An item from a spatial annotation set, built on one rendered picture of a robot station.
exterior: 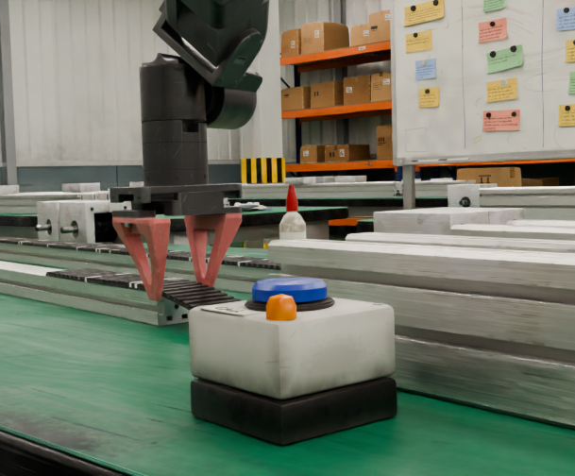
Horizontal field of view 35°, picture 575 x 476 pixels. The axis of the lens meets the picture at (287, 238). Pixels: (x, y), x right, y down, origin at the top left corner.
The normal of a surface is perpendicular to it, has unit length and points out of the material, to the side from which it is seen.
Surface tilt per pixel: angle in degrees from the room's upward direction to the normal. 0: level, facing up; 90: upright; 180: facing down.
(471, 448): 0
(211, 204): 90
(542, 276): 90
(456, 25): 90
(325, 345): 90
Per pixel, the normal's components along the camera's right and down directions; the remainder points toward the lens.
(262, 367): -0.77, 0.07
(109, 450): -0.03, -1.00
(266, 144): 0.72, 0.03
